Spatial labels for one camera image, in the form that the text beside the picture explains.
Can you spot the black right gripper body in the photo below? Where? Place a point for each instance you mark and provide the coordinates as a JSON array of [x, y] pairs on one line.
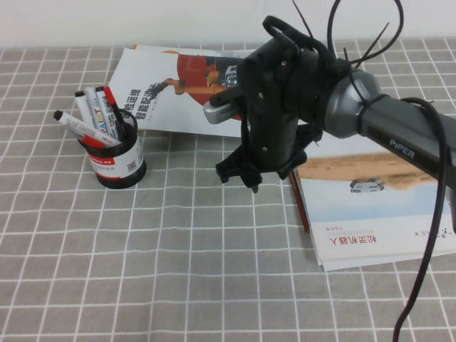
[[274, 107]]

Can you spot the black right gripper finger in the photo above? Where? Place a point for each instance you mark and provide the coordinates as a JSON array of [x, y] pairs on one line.
[[235, 164], [292, 167]]

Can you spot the red pencil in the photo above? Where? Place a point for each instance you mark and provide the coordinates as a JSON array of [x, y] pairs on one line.
[[301, 213]]

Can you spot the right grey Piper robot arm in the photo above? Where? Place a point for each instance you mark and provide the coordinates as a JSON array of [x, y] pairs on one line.
[[392, 135]]

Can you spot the brochure with orange robot arm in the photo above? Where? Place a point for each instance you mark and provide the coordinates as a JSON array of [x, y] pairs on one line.
[[171, 114]]

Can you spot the black mesh pen holder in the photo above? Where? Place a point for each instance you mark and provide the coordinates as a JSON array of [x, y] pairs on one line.
[[117, 167]]

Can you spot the brochure with desert photo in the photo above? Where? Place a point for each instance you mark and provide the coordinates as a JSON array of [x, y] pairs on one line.
[[356, 213]]

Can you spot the black zip tie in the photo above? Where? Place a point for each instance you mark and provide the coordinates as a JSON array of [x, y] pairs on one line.
[[372, 42], [303, 19]]

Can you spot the grey checked tablecloth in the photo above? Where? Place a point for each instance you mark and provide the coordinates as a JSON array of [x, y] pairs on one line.
[[178, 267]]

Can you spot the white marker with black cap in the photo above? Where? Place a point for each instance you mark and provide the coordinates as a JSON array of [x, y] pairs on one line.
[[106, 113], [82, 107]]

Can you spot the white paint-print marker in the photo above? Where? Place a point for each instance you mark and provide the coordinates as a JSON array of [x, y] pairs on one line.
[[95, 114]]

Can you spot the white marker with red band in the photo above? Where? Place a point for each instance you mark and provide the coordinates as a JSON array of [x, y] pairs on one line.
[[82, 127]]

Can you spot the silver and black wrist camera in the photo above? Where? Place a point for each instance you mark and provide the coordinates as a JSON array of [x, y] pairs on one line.
[[221, 112]]

